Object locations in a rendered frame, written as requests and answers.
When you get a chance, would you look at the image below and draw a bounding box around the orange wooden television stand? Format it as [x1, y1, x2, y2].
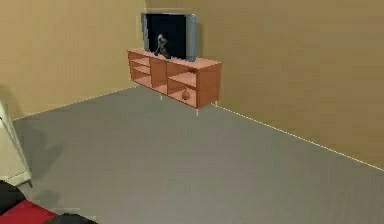
[126, 48, 223, 117]

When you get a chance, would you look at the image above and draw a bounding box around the dark figurine statue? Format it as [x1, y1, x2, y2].
[153, 33, 171, 60]

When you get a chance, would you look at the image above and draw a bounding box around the grey television set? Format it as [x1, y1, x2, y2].
[140, 12, 198, 63]

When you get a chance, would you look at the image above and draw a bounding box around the cream white cabinet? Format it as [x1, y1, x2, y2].
[0, 101, 34, 188]

